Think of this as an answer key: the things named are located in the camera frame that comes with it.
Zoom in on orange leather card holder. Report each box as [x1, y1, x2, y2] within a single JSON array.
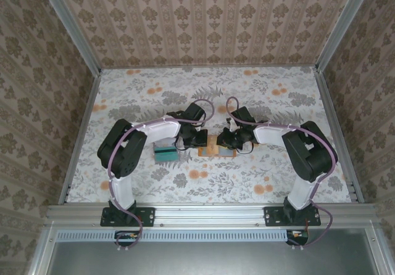
[[197, 134, 238, 158]]

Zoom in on beige silver card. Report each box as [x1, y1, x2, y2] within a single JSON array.
[[154, 139, 177, 149]]

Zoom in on grey metal sheet panel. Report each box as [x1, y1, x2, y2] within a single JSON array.
[[46, 240, 380, 275]]

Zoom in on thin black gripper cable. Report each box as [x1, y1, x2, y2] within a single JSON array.
[[239, 141, 256, 155], [174, 135, 189, 151]]

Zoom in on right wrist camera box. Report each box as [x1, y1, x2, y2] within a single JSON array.
[[231, 105, 254, 125]]

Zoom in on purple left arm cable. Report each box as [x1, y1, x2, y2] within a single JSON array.
[[107, 98, 216, 253]]

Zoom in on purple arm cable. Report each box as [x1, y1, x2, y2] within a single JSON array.
[[107, 98, 216, 253], [225, 96, 339, 251]]

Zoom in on aluminium mounting rail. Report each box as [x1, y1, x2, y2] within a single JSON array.
[[46, 203, 379, 226]]

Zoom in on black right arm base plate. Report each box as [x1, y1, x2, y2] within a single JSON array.
[[264, 206, 322, 228]]

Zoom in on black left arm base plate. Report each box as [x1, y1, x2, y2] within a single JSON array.
[[100, 206, 156, 228]]

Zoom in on aluminium side rail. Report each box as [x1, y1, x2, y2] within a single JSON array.
[[58, 70, 102, 205], [313, 67, 365, 203]]

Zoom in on grey slotted cable duct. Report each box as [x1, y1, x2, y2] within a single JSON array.
[[57, 229, 309, 242]]

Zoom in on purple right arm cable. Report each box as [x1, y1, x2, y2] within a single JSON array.
[[225, 96, 339, 251]]

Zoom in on aluminium frame post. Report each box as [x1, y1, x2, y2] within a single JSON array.
[[36, 0, 102, 75], [316, 0, 376, 72]]

